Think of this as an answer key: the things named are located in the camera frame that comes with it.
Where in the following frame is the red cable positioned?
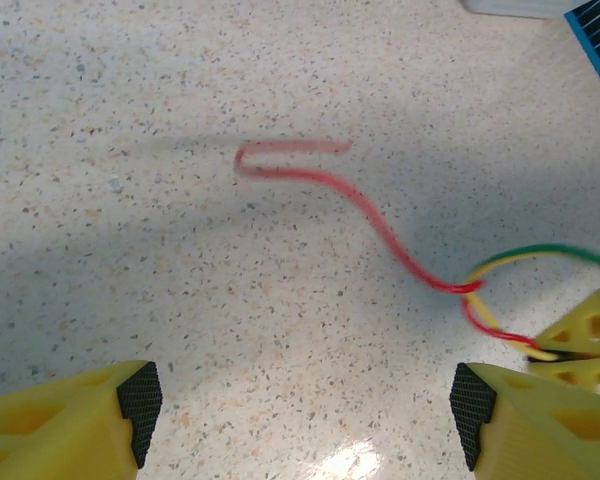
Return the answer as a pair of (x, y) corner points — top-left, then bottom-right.
(233, 138), (540, 350)

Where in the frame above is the yellow-green cable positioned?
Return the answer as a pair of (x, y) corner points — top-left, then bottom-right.
(464, 243), (600, 362)

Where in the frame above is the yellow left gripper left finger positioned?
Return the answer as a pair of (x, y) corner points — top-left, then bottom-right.
(0, 359), (164, 480)

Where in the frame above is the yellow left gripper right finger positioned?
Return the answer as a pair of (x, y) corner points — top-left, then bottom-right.
(449, 362), (600, 480)

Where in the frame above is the white perforated plastic basket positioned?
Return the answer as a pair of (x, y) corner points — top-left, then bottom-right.
(460, 0), (574, 20)

